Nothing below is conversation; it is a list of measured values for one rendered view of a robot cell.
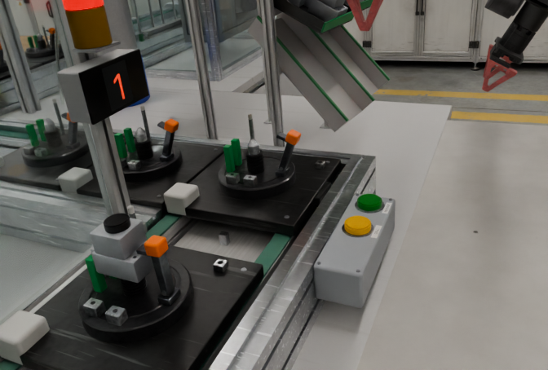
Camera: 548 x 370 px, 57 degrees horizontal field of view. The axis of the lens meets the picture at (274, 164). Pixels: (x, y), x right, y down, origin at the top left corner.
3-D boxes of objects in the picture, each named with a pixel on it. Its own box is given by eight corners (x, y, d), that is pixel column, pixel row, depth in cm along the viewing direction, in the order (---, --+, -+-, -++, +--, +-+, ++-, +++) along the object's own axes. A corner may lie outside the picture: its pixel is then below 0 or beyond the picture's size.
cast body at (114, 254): (161, 262, 63) (149, 213, 60) (139, 284, 59) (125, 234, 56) (108, 249, 66) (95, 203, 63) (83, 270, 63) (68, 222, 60)
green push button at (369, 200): (384, 205, 84) (384, 195, 83) (378, 218, 81) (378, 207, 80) (360, 201, 85) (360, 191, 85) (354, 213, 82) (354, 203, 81)
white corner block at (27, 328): (55, 341, 63) (46, 315, 61) (26, 368, 59) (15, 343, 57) (28, 332, 65) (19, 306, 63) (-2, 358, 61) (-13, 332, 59)
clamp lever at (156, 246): (179, 288, 62) (166, 235, 59) (170, 298, 60) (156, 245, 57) (156, 283, 63) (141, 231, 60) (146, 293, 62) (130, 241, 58)
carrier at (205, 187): (341, 168, 98) (339, 107, 92) (294, 236, 78) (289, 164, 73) (231, 155, 107) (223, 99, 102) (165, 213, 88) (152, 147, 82)
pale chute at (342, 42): (377, 90, 126) (391, 78, 122) (354, 107, 116) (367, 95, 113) (304, 6, 127) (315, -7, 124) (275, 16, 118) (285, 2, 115)
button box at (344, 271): (395, 228, 87) (395, 196, 84) (362, 310, 70) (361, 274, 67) (355, 222, 90) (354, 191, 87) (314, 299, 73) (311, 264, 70)
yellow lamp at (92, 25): (120, 40, 70) (112, 3, 68) (95, 50, 66) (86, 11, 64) (92, 40, 72) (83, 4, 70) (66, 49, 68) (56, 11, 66)
